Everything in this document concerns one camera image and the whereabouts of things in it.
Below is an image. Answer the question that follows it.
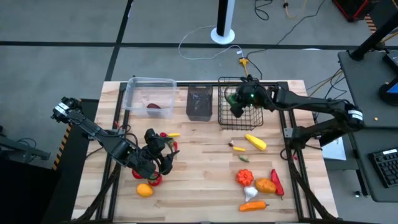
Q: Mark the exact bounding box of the white floor cable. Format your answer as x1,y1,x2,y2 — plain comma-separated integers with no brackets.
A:
178,25,245,60

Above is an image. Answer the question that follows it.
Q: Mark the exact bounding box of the yellow power plug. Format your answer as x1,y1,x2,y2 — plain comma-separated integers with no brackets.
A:
238,57,249,77

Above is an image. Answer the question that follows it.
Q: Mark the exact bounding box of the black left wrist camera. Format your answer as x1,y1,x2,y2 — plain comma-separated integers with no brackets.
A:
144,128,167,153

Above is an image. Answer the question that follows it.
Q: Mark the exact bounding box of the black stand leg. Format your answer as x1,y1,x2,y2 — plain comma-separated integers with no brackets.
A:
0,124,52,162

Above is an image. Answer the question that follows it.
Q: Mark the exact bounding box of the black table frame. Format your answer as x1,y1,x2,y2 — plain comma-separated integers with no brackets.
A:
73,81,338,223

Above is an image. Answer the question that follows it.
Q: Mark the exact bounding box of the white garlic bulb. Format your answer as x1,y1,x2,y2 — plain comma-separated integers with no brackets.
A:
243,185,259,202

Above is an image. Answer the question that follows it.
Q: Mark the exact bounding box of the white paper sheet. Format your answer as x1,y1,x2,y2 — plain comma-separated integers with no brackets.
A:
322,136,348,161

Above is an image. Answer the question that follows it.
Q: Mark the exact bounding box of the green orange mango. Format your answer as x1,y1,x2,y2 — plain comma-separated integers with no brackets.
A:
136,183,154,198

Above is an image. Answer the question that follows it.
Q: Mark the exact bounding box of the red black crate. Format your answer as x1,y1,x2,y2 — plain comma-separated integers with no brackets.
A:
331,0,379,22

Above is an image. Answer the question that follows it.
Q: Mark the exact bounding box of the black hazard-striped platform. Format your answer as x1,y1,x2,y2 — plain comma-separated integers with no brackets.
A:
40,98,100,224

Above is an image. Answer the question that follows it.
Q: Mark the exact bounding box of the clear plastic bin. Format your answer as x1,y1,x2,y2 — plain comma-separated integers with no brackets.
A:
123,77,177,119

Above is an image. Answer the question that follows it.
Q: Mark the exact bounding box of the round black stand base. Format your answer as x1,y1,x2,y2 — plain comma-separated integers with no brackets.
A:
378,76,398,106

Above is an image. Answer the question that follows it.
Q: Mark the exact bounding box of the black keyboard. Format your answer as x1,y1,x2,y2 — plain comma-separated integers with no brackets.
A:
369,147,398,189

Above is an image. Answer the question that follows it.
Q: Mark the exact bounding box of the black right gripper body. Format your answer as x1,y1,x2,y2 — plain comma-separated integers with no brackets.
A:
239,81,275,110

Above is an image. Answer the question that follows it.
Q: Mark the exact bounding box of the grey desk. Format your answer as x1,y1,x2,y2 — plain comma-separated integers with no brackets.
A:
337,49,398,203

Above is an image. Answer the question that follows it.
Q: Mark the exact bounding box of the orange yellow bell pepper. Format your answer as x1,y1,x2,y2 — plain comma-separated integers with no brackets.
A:
255,177,277,194

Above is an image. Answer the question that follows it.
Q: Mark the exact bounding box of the grey plastic basket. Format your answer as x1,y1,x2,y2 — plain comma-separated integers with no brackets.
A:
185,85,214,122

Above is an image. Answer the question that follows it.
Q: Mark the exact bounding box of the long yellow squash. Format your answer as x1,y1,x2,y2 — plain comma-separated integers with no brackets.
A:
244,133,267,152

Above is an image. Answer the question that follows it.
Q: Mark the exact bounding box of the black wire basket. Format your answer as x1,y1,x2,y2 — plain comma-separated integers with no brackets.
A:
217,77,264,131

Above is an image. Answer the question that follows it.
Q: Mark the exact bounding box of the long red chili pepper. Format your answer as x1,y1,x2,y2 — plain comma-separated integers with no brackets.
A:
271,169,285,200

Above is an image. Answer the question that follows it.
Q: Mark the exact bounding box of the large green bell pepper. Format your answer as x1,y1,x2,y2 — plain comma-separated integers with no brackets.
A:
226,93,239,107

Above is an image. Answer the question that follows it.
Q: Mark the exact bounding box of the orange carrot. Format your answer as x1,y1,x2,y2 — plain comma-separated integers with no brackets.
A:
238,200,270,213

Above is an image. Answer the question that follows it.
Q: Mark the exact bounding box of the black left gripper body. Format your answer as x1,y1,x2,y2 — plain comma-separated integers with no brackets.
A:
132,146,167,180

